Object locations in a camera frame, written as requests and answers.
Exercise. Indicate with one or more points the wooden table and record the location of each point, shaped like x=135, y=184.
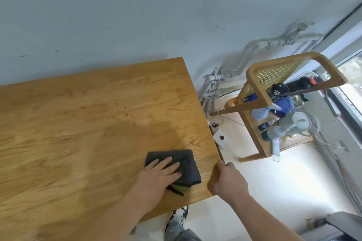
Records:
x=84, y=108

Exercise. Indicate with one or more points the wooden rattan chair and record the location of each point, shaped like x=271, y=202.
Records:
x=333, y=71

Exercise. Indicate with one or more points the person's right hand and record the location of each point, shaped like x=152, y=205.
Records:
x=229, y=183

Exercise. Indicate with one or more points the dark grey cleaning cloth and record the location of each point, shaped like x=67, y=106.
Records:
x=186, y=164

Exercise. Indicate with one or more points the person's right forearm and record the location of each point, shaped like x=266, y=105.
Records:
x=265, y=221

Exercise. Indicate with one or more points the person's black white shoe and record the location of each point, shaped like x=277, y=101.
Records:
x=178, y=215

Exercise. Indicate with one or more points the person's grey trousers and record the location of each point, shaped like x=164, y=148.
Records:
x=181, y=233

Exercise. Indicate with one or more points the light blue spray bottle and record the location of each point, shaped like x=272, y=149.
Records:
x=261, y=113

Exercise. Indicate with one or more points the small dark blue bottle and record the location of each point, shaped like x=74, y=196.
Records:
x=265, y=126

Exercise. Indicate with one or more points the white tube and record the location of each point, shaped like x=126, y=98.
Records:
x=276, y=150

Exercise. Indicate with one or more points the person's left forearm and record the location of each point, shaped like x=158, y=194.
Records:
x=124, y=221

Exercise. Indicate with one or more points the window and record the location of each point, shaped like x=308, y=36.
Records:
x=350, y=79

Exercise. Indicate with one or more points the black treadmill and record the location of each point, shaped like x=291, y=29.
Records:
x=339, y=224

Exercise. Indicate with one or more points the blue patterned bag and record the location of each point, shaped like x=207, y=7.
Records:
x=284, y=106

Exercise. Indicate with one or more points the teal capped bottle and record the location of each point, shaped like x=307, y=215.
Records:
x=275, y=133

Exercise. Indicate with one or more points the person's left hand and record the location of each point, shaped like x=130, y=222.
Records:
x=155, y=181

